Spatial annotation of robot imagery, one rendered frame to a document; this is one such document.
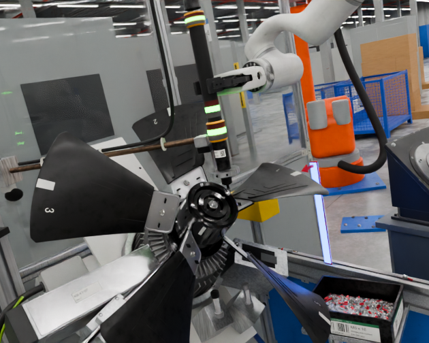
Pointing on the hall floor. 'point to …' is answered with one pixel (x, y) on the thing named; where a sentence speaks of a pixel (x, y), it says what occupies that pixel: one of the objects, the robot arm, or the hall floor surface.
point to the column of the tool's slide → (1, 270)
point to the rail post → (265, 320)
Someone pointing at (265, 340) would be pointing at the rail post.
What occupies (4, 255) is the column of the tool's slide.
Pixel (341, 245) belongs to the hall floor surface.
